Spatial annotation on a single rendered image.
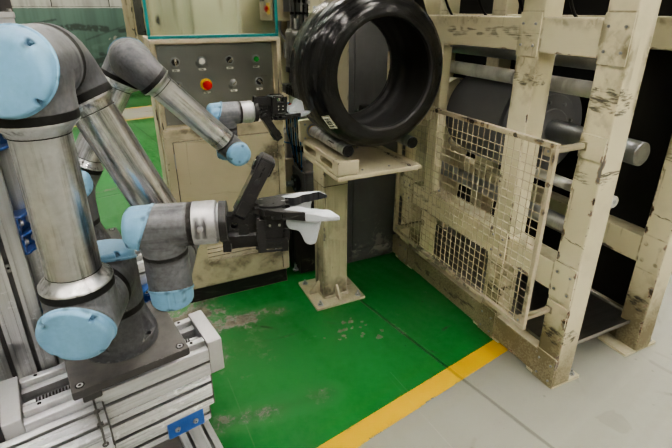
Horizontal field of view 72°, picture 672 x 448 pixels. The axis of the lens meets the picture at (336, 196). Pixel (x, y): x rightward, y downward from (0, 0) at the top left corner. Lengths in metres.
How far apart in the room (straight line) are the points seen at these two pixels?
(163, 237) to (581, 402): 1.72
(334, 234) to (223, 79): 0.88
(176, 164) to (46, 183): 1.40
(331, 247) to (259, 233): 1.50
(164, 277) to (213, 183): 1.41
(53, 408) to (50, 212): 0.46
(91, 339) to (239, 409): 1.11
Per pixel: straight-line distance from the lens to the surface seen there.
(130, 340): 1.07
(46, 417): 1.13
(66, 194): 0.81
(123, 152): 0.90
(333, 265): 2.33
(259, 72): 2.21
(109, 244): 1.04
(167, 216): 0.80
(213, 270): 2.41
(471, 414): 1.94
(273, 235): 0.79
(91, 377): 1.07
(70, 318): 0.87
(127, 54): 1.42
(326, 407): 1.90
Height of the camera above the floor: 1.38
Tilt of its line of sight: 22 degrees down
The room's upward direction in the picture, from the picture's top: straight up
